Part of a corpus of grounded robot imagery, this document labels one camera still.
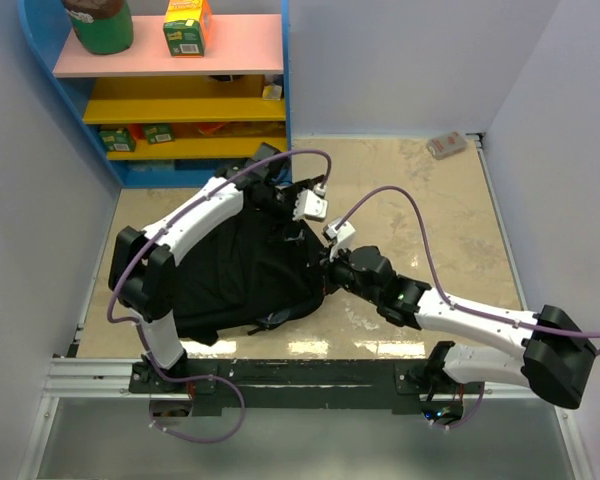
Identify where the grey red packet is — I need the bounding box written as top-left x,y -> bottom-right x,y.
426,131 -> 468,160

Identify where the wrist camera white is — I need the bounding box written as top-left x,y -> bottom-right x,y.
323,217 -> 356,262
292,184 -> 328,222

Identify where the green small box left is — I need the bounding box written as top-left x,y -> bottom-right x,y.
98,126 -> 136,153

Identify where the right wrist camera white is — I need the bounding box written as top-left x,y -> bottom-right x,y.
323,217 -> 356,262

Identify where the green small box right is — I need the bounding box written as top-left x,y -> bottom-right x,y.
141,123 -> 175,145

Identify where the orange snack packet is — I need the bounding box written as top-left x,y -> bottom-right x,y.
194,122 -> 229,137

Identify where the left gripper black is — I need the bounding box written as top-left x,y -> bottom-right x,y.
252,179 -> 313,244

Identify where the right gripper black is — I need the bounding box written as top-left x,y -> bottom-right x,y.
304,242 -> 381,306

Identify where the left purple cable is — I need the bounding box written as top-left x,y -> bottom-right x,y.
105,149 -> 332,445

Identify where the small yellow white box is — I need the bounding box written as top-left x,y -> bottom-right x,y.
261,84 -> 284,101

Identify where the green brown bag on shelf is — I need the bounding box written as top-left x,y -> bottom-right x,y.
62,0 -> 134,55

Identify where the green small box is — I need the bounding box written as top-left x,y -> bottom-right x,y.
141,123 -> 175,145
98,126 -> 136,153

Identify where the black student backpack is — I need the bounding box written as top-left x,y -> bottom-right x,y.
173,209 -> 325,346

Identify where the blue shelf unit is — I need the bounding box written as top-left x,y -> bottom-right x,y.
18,1 -> 291,188

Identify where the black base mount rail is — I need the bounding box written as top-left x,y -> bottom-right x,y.
129,358 -> 480,425

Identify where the yellow green box on shelf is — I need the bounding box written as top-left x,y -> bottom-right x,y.
163,0 -> 212,57

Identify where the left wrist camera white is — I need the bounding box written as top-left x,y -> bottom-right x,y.
292,184 -> 328,222

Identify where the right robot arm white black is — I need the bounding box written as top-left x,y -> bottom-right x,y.
321,246 -> 597,410

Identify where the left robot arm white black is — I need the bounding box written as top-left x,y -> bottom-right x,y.
106,143 -> 333,392

